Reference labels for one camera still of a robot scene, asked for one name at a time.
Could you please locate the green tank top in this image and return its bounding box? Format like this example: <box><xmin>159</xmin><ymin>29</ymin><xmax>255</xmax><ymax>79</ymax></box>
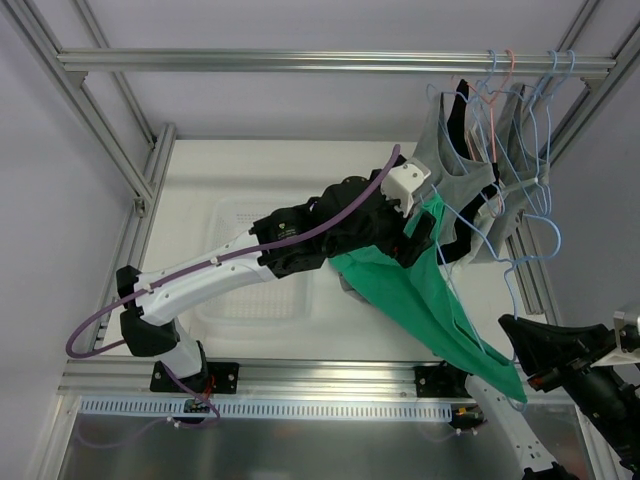
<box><xmin>327</xmin><ymin>193</ymin><xmax>529</xmax><ymax>405</ymax></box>

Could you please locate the light grey tank top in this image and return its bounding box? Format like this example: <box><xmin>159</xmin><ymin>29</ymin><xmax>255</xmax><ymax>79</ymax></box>
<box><xmin>412</xmin><ymin>80</ymin><xmax>498</xmax><ymax>273</ymax></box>

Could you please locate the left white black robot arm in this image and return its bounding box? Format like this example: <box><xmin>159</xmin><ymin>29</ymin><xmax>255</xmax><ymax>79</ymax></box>
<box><xmin>116</xmin><ymin>164</ymin><xmax>436</xmax><ymax>391</ymax></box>

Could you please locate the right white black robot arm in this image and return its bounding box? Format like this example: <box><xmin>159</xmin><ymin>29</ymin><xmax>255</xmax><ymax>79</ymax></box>
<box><xmin>446</xmin><ymin>313</ymin><xmax>639</xmax><ymax>479</ymax></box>

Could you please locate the black tank top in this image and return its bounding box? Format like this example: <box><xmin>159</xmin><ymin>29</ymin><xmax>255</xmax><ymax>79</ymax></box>
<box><xmin>439</xmin><ymin>79</ymin><xmax>493</xmax><ymax>250</ymax></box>

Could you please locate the white tank top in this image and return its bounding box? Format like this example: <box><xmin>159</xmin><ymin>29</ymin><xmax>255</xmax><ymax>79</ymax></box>
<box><xmin>439</xmin><ymin>94</ymin><xmax>506</xmax><ymax>286</ymax></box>

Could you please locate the dark grey tank top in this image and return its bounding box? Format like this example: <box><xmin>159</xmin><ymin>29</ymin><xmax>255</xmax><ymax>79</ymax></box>
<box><xmin>471</xmin><ymin>82</ymin><xmax>549</xmax><ymax>264</ymax></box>

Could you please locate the blue hanger far right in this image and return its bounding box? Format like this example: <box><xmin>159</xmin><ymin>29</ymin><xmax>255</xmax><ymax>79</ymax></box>
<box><xmin>519</xmin><ymin>48</ymin><xmax>578</xmax><ymax>216</ymax></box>

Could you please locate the white plastic basket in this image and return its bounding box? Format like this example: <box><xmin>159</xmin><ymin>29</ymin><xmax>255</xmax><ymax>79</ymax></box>
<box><xmin>193</xmin><ymin>195</ymin><xmax>313</xmax><ymax>335</ymax></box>

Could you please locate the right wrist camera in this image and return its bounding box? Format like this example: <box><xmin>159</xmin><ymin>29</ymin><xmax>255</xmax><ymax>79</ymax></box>
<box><xmin>594</xmin><ymin>304</ymin><xmax>639</xmax><ymax>367</ymax></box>

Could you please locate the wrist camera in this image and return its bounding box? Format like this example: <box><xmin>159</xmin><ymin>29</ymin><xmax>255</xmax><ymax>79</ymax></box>
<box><xmin>380</xmin><ymin>160</ymin><xmax>432</xmax><ymax>218</ymax></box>
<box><xmin>594</xmin><ymin>304</ymin><xmax>639</xmax><ymax>367</ymax></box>

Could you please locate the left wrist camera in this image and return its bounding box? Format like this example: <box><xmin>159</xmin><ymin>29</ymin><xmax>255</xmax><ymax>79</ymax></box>
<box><xmin>380</xmin><ymin>160</ymin><xmax>432</xmax><ymax>218</ymax></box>

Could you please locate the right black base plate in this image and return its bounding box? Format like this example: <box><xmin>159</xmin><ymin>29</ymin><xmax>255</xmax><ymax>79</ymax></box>
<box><xmin>413</xmin><ymin>362</ymin><xmax>470</xmax><ymax>399</ymax></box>

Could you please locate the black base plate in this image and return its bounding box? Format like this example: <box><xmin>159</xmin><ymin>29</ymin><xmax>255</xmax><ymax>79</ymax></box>
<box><xmin>413</xmin><ymin>362</ymin><xmax>470</xmax><ymax>399</ymax></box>
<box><xmin>149</xmin><ymin>361</ymin><xmax>240</xmax><ymax>395</ymax></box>

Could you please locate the aluminium hanging rail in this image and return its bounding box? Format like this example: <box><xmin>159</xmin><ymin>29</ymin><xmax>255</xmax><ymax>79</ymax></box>
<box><xmin>56</xmin><ymin>46</ymin><xmax>619</xmax><ymax>77</ymax></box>

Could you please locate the pink wire hanger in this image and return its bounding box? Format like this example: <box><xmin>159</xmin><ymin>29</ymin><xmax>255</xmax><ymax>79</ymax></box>
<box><xmin>451</xmin><ymin>48</ymin><xmax>516</xmax><ymax>219</ymax></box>

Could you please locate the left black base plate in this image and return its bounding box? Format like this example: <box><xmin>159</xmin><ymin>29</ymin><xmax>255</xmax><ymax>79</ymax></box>
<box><xmin>149</xmin><ymin>361</ymin><xmax>240</xmax><ymax>395</ymax></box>

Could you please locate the left aluminium frame post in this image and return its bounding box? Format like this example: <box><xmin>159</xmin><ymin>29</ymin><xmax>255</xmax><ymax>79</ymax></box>
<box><xmin>0</xmin><ymin>0</ymin><xmax>177</xmax><ymax>301</ymax></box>

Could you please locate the aluminium front rail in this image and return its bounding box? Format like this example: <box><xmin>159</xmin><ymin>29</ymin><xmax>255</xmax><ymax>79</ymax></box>
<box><xmin>58</xmin><ymin>356</ymin><xmax>438</xmax><ymax>401</ymax></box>

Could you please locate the white slotted cable duct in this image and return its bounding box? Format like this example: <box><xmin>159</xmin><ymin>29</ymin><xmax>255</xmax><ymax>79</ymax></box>
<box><xmin>79</xmin><ymin>396</ymin><xmax>453</xmax><ymax>423</ymax></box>

